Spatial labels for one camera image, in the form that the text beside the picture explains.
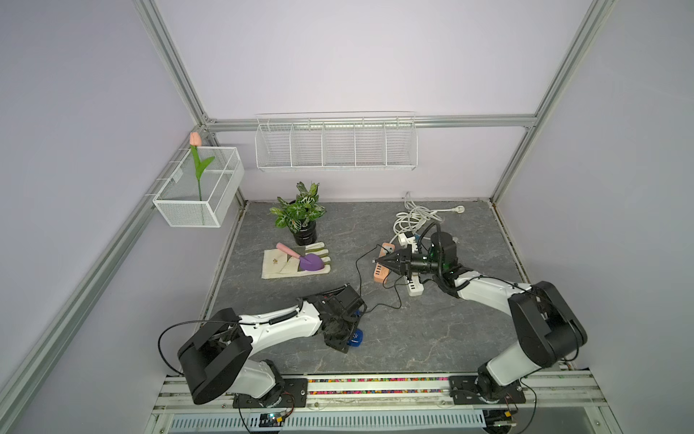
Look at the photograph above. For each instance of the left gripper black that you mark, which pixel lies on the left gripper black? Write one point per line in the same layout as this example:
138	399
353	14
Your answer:
340	344

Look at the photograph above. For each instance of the pink stick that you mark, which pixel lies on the pink stick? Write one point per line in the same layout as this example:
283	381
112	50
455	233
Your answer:
288	251

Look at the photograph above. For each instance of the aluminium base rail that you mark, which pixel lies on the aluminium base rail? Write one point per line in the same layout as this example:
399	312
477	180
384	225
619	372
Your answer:
339	393

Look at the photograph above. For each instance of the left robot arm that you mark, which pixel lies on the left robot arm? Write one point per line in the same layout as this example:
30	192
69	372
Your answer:
217	358

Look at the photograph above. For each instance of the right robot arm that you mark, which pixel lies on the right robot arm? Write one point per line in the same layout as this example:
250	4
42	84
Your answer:
547	330

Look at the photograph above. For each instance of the orange power strip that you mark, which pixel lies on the orange power strip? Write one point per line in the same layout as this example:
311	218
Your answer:
381	273

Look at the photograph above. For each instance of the white wire basket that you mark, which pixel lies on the white wire basket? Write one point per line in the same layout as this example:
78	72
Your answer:
202	187

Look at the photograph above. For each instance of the long white wire shelf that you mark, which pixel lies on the long white wire shelf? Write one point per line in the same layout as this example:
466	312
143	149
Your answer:
337	141

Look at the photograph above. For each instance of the pink artificial tulip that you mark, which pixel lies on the pink artificial tulip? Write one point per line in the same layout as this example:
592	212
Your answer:
200	165

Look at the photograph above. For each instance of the potted green plant black vase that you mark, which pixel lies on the potted green plant black vase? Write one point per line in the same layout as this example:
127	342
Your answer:
300	215

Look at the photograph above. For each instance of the cream hand-shaped holder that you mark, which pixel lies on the cream hand-shaped holder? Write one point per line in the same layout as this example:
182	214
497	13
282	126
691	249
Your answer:
277	264

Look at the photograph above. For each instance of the white power strip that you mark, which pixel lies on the white power strip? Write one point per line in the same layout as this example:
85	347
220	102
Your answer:
414	286

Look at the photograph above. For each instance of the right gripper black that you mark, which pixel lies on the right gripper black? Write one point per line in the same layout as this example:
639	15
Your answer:
406	260

